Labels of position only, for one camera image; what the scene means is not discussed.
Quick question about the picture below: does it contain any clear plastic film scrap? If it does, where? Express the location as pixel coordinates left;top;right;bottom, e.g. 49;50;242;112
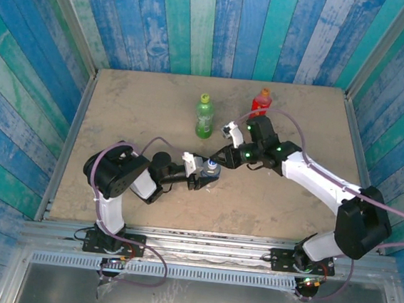
94;272;130;302

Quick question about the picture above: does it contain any aluminium table side rail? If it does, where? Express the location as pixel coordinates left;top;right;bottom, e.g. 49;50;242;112
328;93;401;255
33;71;99;225

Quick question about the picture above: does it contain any red plastic bottle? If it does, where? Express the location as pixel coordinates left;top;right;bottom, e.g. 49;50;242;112
249;87;274;122

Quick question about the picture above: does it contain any green plastic bottle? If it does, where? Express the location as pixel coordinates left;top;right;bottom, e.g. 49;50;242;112
192;93;217;141

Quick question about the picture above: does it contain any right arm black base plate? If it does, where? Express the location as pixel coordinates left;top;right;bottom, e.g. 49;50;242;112
269;247;337;278

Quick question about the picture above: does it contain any aluminium mounting rail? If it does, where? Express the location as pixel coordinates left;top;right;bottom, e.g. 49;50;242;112
16;214;399;285

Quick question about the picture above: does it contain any slotted grey cable duct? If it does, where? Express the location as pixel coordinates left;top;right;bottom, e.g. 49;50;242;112
29;251;300;290

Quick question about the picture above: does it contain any aluminium frame post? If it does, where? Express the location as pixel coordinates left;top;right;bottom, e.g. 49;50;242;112
346;0;404;104
30;0;105;78

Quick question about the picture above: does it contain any steel sheet tray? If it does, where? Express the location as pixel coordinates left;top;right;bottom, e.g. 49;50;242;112
11;260;403;303

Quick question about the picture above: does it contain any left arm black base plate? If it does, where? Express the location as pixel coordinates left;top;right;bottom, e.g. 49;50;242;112
81;228;148;258

